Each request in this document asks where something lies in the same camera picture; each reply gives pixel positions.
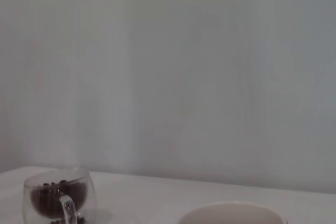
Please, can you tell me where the coffee bean pile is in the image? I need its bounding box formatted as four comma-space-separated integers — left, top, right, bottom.
30, 180, 87, 216

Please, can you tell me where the red mug white inside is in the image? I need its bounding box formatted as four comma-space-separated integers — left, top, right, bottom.
178, 200, 286, 224

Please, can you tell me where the clear double-wall glass cup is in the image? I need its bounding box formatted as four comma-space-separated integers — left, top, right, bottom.
23, 167, 98, 224

